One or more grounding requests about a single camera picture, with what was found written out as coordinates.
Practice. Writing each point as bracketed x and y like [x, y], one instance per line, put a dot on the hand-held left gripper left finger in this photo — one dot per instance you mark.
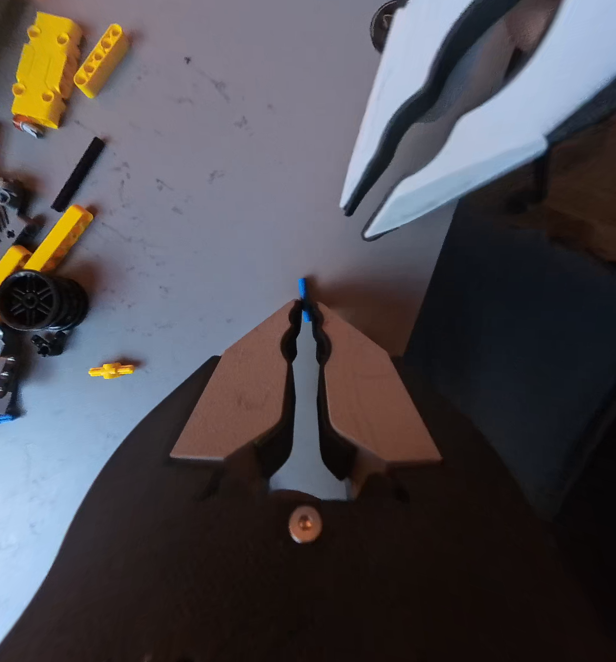
[235, 403]

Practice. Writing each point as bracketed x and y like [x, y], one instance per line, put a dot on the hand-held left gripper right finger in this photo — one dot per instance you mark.
[375, 403]

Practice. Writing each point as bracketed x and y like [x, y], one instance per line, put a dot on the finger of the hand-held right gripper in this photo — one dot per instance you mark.
[571, 77]
[411, 62]

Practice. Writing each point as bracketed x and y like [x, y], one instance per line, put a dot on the black desk grommet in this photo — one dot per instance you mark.
[383, 26]

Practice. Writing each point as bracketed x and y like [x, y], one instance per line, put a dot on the grey desk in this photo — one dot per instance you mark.
[209, 181]

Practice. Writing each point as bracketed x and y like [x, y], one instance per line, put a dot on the yellow toy connector pin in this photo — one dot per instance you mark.
[111, 371]

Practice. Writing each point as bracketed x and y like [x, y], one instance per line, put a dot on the person's dark pants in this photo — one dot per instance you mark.
[494, 336]

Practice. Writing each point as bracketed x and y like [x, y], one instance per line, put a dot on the black angled toy connector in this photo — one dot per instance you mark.
[49, 344]

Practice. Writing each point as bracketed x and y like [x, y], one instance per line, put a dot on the black spoked toy wheel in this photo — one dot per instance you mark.
[39, 300]

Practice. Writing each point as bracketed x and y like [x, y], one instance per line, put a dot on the pile of toy brick parts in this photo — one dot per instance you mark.
[8, 248]

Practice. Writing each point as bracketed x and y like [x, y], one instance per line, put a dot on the black toy axle rod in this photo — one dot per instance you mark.
[78, 173]

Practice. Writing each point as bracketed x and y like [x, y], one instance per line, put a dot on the short yellow toy beam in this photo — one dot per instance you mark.
[101, 61]

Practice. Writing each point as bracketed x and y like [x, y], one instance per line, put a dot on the yellow toy plate block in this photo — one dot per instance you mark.
[46, 72]

